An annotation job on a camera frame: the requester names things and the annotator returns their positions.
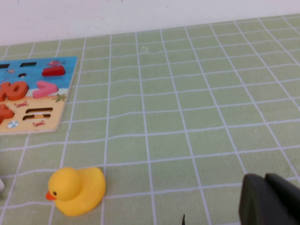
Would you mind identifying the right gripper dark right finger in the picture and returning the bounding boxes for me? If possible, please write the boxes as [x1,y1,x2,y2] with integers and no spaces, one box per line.
[264,172,300,225]

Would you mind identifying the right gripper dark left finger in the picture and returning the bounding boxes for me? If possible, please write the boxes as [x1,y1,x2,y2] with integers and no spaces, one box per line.
[238,173,300,225]

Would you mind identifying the colourful wooden puzzle board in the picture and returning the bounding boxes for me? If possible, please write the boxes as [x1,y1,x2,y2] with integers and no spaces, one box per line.
[0,56,78,136]

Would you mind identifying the pink greater-than sign piece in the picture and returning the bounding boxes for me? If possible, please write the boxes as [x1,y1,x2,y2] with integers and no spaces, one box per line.
[32,81,59,99]

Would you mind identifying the red rectangular bar piece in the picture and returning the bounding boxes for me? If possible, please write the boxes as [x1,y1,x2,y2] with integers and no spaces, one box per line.
[41,65,66,77]

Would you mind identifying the orange number ten piece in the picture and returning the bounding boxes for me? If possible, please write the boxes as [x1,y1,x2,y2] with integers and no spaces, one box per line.
[0,81,29,102]

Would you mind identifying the orange plus sign piece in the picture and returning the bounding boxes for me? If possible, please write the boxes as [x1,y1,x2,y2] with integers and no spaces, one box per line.
[0,104,15,125]

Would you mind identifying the green checked tablecloth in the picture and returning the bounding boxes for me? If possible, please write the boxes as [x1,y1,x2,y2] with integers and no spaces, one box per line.
[0,14,300,225]

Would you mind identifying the yellow rubber duck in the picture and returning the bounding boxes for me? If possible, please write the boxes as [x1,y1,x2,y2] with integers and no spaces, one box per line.
[45,166,106,217]

